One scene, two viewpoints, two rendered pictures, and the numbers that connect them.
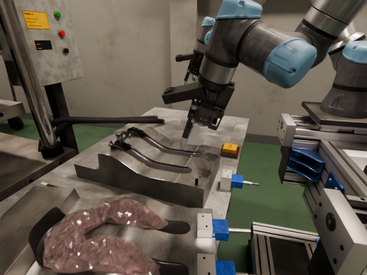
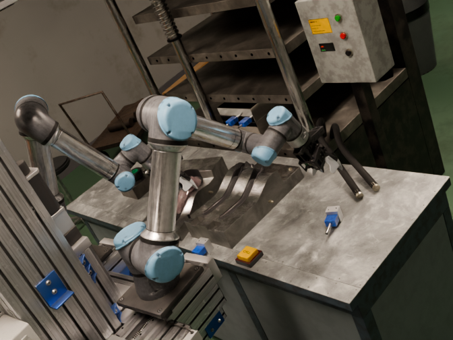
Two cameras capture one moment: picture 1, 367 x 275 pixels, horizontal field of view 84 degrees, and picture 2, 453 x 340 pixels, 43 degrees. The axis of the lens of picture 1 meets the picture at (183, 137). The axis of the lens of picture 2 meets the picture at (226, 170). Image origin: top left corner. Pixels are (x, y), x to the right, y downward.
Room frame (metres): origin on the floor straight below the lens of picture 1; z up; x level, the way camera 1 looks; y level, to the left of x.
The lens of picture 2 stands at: (1.94, -1.68, 2.11)
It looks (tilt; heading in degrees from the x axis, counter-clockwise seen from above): 26 degrees down; 125
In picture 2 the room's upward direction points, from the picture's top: 25 degrees counter-clockwise
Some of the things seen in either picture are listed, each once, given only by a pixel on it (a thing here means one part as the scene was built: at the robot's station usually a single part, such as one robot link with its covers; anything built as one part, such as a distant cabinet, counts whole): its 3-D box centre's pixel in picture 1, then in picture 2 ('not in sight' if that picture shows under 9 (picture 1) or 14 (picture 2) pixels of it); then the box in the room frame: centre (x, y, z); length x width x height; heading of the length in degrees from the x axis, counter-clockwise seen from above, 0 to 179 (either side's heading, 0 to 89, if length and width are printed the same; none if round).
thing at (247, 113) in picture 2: not in sight; (266, 98); (0.44, 1.07, 0.87); 0.50 x 0.27 x 0.17; 69
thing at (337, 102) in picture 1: (348, 97); (152, 272); (0.72, -0.59, 1.09); 0.15 x 0.15 x 0.10
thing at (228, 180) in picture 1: (240, 181); (197, 253); (0.58, -0.20, 0.83); 0.13 x 0.05 x 0.05; 75
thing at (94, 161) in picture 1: (149, 157); (243, 194); (0.67, 0.13, 0.87); 0.50 x 0.26 x 0.14; 69
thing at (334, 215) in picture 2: (191, 123); (331, 222); (1.11, -0.05, 0.83); 0.13 x 0.05 x 0.05; 89
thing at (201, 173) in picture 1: (202, 178); (199, 224); (0.54, -0.06, 0.87); 0.05 x 0.05 x 0.04; 69
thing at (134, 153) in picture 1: (151, 148); (235, 187); (0.66, 0.12, 0.92); 0.35 x 0.16 x 0.09; 69
